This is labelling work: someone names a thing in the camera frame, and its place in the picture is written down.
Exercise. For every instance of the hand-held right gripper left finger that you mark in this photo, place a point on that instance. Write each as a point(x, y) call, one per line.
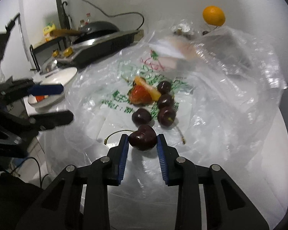
point(123, 158)

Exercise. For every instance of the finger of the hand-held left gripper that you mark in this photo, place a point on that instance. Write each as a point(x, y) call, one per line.
point(46, 89)
point(55, 119)

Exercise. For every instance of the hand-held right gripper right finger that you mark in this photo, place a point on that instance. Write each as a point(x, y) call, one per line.
point(162, 158)

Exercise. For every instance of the red strawberry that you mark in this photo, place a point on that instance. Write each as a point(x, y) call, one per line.
point(40, 98)
point(139, 97)

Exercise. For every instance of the white plate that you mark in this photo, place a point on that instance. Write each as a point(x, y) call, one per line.
point(62, 75)

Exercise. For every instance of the dark red cherry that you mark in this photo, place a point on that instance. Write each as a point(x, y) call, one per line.
point(143, 137)
point(166, 116)
point(165, 100)
point(141, 116)
point(164, 87)

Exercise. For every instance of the peeled orange segment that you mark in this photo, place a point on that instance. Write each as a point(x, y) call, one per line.
point(148, 89)

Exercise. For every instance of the clear printed plastic bag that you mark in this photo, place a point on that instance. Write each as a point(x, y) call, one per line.
point(206, 100)

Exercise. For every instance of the shiny metal lid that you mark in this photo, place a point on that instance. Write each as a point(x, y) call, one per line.
point(50, 64)

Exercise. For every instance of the yellow cooker knob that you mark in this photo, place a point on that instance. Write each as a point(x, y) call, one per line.
point(67, 50)
point(54, 54)

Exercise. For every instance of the yellow plastic bottle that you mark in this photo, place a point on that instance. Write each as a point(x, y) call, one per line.
point(49, 30)

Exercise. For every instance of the silver induction cooker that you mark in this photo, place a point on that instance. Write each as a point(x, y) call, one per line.
point(98, 48)

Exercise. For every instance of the clear sauce bottle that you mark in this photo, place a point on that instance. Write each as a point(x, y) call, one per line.
point(81, 24)
point(87, 18)

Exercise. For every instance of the black wok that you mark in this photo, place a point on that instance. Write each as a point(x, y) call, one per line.
point(98, 27)

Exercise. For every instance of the grey vertical pipe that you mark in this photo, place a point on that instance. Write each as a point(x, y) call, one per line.
point(58, 4)

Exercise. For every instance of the small crumpled plastic bag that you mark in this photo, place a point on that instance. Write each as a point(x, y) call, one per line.
point(183, 27)

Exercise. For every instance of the whole orange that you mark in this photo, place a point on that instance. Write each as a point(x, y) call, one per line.
point(213, 15)

